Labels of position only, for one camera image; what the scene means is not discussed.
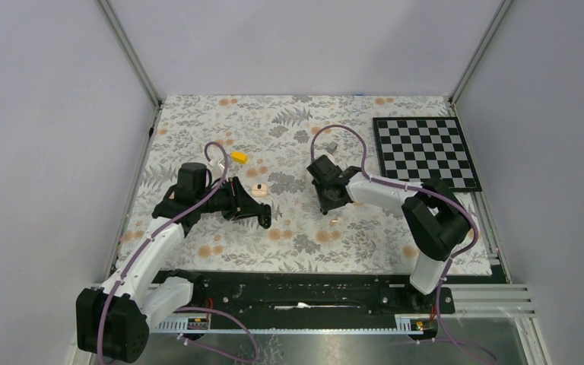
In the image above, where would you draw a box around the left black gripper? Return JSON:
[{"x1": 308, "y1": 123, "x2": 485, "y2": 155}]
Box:
[{"x1": 196, "y1": 176, "x2": 265, "y2": 221}]

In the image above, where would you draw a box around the pink earbud charging case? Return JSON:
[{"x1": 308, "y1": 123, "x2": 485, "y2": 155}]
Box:
[{"x1": 251, "y1": 184, "x2": 268, "y2": 198}]

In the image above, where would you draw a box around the black earbud charging case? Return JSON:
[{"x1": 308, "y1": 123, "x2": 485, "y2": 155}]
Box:
[{"x1": 258, "y1": 204, "x2": 272, "y2": 229}]

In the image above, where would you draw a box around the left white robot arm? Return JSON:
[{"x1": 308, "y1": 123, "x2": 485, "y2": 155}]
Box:
[{"x1": 76, "y1": 163, "x2": 272, "y2": 363}]

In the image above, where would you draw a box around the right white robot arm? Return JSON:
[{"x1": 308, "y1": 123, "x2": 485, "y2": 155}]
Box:
[{"x1": 307, "y1": 155, "x2": 478, "y2": 313}]

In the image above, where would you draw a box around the small grey block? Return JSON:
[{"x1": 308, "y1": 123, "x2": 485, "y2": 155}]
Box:
[{"x1": 325, "y1": 141, "x2": 338, "y2": 154}]

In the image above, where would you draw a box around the yellow block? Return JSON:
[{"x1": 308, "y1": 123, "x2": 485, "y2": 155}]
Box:
[{"x1": 230, "y1": 151, "x2": 249, "y2": 164}]

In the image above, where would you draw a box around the floral table mat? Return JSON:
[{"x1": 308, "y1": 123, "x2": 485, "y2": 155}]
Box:
[{"x1": 116, "y1": 94, "x2": 494, "y2": 275}]

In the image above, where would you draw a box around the black white checkerboard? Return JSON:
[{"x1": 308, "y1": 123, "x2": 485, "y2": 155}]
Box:
[{"x1": 372, "y1": 117, "x2": 482, "y2": 192}]

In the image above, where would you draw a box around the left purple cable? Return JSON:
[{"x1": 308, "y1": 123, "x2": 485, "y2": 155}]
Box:
[{"x1": 95, "y1": 141, "x2": 260, "y2": 365}]

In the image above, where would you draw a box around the purple cable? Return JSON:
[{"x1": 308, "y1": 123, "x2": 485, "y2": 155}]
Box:
[
  {"x1": 95, "y1": 141, "x2": 260, "y2": 365},
  {"x1": 309, "y1": 124, "x2": 500, "y2": 365}
]

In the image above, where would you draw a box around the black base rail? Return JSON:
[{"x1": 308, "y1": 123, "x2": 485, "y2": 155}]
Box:
[{"x1": 145, "y1": 270, "x2": 457, "y2": 334}]

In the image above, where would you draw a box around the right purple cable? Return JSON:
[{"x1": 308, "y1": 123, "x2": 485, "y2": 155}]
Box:
[{"x1": 309, "y1": 124, "x2": 500, "y2": 365}]

